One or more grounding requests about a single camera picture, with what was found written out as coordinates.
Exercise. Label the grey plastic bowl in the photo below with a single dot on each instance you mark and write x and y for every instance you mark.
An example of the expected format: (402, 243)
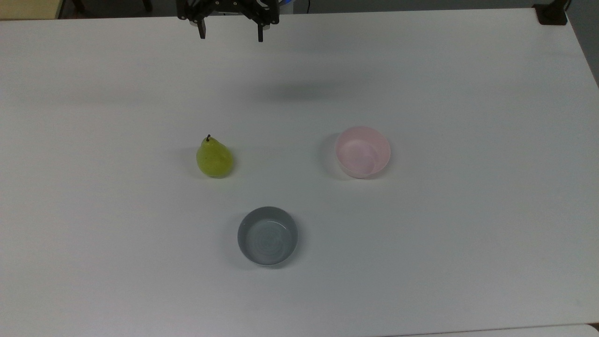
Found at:
(267, 237)

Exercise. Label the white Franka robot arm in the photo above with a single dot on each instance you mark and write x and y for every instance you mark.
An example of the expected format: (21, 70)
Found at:
(286, 2)

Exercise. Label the pink plastic bowl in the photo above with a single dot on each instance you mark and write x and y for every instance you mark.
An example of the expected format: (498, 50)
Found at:
(362, 152)

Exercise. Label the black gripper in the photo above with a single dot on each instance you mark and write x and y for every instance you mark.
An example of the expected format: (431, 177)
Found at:
(229, 6)

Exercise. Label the yellow wooden panel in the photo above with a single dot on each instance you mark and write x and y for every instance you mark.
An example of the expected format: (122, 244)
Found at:
(28, 8)

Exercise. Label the black stand base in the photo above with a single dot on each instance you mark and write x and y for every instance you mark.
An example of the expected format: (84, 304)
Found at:
(552, 14)

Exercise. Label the green pear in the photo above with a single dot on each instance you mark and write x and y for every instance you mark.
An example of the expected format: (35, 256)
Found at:
(214, 160)

